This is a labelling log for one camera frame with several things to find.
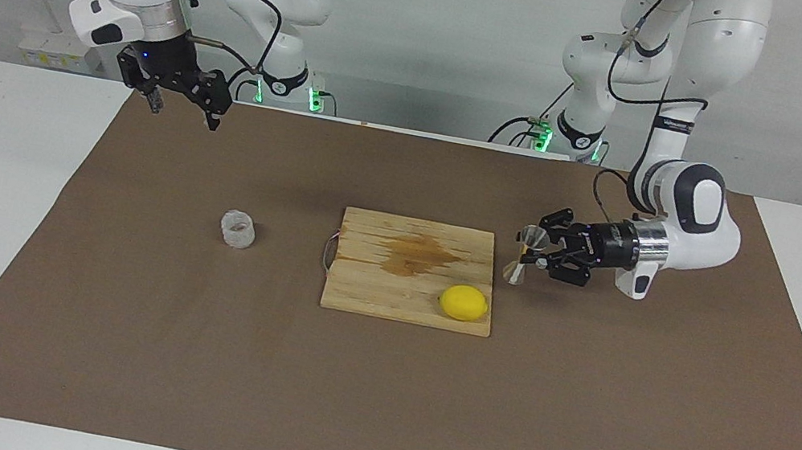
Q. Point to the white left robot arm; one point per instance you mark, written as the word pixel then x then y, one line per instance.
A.
pixel 726 35

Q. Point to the wooden cutting board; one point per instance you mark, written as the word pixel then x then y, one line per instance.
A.
pixel 373 294

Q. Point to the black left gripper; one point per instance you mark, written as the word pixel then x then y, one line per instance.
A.
pixel 600 250

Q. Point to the steel jigger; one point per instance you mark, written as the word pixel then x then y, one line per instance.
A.
pixel 533 237

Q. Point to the yellow lemon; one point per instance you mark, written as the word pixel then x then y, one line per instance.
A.
pixel 464 303

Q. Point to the white power strip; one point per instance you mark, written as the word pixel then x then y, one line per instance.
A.
pixel 55 49

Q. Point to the brown table mat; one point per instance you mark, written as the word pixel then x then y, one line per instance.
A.
pixel 184 352

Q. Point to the clear glass cup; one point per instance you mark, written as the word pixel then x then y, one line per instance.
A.
pixel 238 230

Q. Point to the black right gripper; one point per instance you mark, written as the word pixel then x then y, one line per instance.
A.
pixel 164 59

